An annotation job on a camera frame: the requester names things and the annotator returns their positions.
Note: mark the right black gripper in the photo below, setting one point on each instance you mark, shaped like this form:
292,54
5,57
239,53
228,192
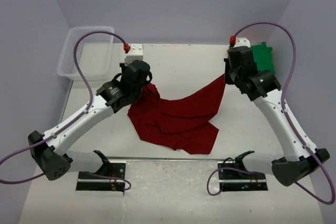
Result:
228,79

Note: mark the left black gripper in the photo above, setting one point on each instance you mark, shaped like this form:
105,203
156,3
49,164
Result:
122,65

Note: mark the red t shirt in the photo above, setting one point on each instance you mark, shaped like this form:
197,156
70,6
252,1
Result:
182,124

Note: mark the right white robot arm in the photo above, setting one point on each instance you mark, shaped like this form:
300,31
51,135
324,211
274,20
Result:
264,90

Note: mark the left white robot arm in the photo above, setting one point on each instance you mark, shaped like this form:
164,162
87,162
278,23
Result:
50,149

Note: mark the green folded t shirt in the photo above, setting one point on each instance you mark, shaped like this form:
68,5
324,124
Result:
263,57

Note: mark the white plastic basket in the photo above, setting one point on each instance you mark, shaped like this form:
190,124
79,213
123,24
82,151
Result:
93,54

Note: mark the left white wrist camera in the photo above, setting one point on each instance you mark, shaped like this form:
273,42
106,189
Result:
135,53

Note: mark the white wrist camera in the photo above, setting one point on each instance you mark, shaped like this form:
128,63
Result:
135,53
238,42

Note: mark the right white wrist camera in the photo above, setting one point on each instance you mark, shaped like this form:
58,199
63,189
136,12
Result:
238,42

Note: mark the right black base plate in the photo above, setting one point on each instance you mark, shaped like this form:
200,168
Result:
230,180

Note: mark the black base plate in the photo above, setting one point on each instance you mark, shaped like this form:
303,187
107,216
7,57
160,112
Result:
109,177
230,180

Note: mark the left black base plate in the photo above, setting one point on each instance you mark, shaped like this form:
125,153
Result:
109,177

